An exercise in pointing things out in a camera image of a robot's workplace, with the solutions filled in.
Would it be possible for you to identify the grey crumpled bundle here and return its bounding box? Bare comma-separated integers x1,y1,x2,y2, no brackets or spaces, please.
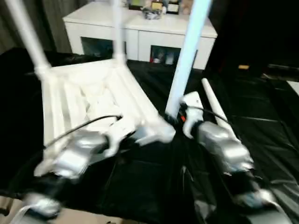
142,7,162,21

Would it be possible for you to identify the white sheet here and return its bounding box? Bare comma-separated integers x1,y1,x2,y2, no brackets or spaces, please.
286,80,299,97

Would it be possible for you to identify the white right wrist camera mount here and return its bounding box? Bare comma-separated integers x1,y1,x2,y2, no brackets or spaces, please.
179,91,204,139

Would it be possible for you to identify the white plastic table leg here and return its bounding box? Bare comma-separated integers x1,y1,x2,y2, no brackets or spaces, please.
164,0,213,118
111,0,128,65
6,0,52,71
200,78,229,125

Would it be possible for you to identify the dark green picture frame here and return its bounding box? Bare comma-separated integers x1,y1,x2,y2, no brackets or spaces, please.
128,0,144,10

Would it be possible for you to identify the colourful box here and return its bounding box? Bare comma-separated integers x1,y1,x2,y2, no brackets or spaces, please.
150,1,164,11

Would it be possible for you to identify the beige plush toy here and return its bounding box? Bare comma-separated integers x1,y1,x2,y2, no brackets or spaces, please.
181,1,192,15

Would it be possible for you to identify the white cabinet with glass doors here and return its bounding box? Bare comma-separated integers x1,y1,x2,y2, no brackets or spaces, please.
62,1,218,70

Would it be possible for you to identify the white plastic table top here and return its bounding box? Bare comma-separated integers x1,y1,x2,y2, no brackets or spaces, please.
34,58,178,176

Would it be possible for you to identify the black mat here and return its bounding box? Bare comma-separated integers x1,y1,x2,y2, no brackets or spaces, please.
0,46,299,224

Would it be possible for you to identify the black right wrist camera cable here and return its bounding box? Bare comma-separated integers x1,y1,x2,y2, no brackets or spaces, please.
186,105,229,122

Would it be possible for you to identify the grey curtain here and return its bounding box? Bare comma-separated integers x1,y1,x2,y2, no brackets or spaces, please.
0,0,73,55

